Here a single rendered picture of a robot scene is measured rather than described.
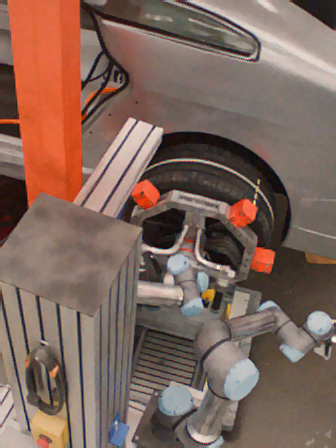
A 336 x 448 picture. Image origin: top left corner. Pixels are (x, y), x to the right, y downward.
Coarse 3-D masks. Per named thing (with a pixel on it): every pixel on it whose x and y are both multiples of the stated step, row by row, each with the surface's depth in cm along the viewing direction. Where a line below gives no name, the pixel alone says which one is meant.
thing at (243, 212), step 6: (234, 204) 278; (240, 204) 274; (246, 204) 273; (252, 204) 276; (234, 210) 275; (240, 210) 271; (246, 210) 271; (252, 210) 274; (234, 216) 273; (240, 216) 272; (246, 216) 272; (252, 216) 272; (234, 222) 276; (240, 222) 275; (246, 222) 274
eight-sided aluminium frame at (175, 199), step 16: (176, 192) 278; (160, 208) 281; (192, 208) 276; (208, 208) 275; (224, 208) 275; (224, 224) 279; (240, 240) 284; (256, 240) 287; (240, 272) 300; (208, 288) 314
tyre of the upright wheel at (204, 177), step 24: (192, 144) 290; (168, 168) 284; (192, 168) 280; (216, 168) 281; (240, 168) 285; (192, 192) 281; (216, 192) 277; (240, 192) 279; (264, 192) 291; (264, 216) 286; (144, 240) 313; (264, 240) 293
